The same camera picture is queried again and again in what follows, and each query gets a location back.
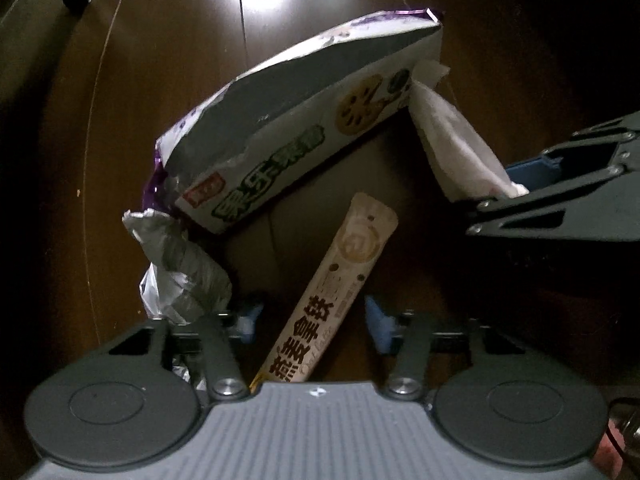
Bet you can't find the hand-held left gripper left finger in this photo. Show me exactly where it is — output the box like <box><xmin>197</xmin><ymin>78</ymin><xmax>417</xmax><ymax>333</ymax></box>
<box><xmin>105</xmin><ymin>294</ymin><xmax>266</xmax><ymax>404</ymax></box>

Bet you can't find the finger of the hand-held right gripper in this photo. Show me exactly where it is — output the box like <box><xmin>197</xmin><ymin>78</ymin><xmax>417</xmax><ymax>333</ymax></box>
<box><xmin>465</xmin><ymin>170</ymin><xmax>640</xmax><ymax>244</ymax></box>
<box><xmin>504</xmin><ymin>112</ymin><xmax>640</xmax><ymax>187</ymax></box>

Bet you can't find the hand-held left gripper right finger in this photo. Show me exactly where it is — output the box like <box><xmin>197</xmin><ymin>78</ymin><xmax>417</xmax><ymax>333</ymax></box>
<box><xmin>364</xmin><ymin>294</ymin><xmax>541</xmax><ymax>404</ymax></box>

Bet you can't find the beige stick packet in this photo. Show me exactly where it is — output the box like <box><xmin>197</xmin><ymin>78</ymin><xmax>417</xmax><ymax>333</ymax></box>
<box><xmin>248</xmin><ymin>192</ymin><xmax>399</xmax><ymax>394</ymax></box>

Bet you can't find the tissue paper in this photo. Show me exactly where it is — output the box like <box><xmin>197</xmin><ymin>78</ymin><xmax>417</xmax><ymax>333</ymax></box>
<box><xmin>409</xmin><ymin>59</ymin><xmax>531</xmax><ymax>206</ymax></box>

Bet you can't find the purple white snack bag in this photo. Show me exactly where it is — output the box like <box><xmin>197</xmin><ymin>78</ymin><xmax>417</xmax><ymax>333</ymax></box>
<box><xmin>142</xmin><ymin>7</ymin><xmax>446</xmax><ymax>235</ymax></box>

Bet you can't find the crumpled silver wrapper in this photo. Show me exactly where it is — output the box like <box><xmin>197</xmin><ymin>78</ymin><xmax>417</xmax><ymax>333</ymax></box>
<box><xmin>122</xmin><ymin>208</ymin><xmax>235</xmax><ymax>391</ymax></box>

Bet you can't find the dark red object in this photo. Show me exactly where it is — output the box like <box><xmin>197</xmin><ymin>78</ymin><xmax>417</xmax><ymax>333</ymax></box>
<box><xmin>606</xmin><ymin>397</ymin><xmax>640</xmax><ymax>480</ymax></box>

